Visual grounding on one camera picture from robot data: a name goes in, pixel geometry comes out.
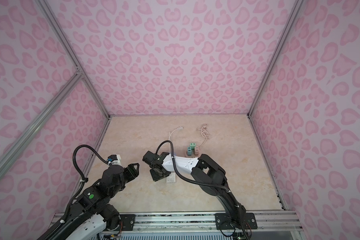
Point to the pink plug adapter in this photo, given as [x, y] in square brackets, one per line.
[196, 151]

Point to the left aluminium frame beam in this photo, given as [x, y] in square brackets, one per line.
[11, 155]

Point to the pink round power strip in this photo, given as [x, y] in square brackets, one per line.
[192, 155]

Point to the right aluminium corner post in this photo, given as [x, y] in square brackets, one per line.
[285, 34]

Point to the left aluminium corner post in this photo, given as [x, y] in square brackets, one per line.
[67, 46]

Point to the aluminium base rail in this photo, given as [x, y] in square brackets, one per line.
[259, 225]

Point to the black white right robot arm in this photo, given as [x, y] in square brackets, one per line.
[204, 172]

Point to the white plug adapter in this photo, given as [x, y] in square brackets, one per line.
[171, 179]

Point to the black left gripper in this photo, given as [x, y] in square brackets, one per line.
[133, 171]

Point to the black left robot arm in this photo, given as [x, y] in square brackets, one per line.
[89, 211]

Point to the aluminium corner post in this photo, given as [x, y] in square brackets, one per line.
[285, 34]
[67, 46]

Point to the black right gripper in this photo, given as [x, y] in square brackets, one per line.
[157, 167]

